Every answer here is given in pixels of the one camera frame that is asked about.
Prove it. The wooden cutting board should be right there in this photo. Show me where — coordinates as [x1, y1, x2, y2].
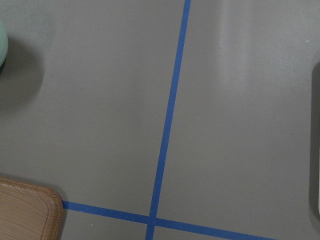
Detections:
[0, 177, 63, 240]

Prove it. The green bowl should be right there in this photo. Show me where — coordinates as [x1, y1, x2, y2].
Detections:
[0, 21, 9, 71]

